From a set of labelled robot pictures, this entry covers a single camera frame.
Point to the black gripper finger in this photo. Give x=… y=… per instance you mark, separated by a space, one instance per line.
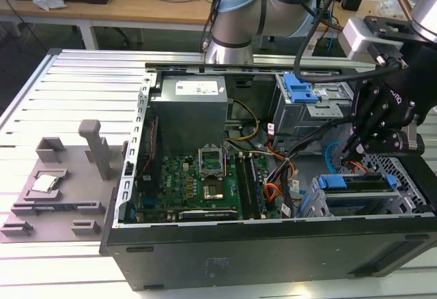
x=365 y=101
x=379 y=118

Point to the hard disk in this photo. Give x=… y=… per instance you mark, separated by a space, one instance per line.
x=336 y=182

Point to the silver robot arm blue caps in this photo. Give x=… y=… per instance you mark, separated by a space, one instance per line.
x=235 y=22

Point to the metal disk bay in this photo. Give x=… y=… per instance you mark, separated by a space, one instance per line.
x=403 y=176

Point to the black RAM slot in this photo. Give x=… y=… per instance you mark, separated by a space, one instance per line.
x=245 y=188
x=257 y=188

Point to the blue drive carrier latch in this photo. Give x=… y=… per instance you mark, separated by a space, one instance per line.
x=300 y=90

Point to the metal drive cage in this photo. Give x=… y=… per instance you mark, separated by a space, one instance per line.
x=293 y=118

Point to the clear plastic bag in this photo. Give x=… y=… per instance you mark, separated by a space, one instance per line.
x=392 y=7

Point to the grey power supply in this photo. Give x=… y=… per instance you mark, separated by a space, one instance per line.
x=191 y=118

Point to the CPU socket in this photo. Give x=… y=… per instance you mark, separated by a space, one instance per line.
x=213 y=192

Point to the black graphics card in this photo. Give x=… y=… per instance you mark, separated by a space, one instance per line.
x=206 y=214

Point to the black PC case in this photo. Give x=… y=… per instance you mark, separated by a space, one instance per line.
x=239 y=258

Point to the green motherboard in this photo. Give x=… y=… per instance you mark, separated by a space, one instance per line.
x=179 y=184

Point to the black case fan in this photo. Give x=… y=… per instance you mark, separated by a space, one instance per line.
x=152 y=149

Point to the wooden desk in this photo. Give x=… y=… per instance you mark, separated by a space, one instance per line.
x=136 y=7

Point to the grey parts rack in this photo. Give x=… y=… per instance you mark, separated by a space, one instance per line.
x=78 y=189

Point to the silver CPU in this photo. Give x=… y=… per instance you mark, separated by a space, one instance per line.
x=44 y=183

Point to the crumpled white plastic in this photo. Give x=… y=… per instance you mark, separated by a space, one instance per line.
x=48 y=1

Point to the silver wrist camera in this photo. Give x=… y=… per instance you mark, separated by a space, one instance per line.
x=358 y=39

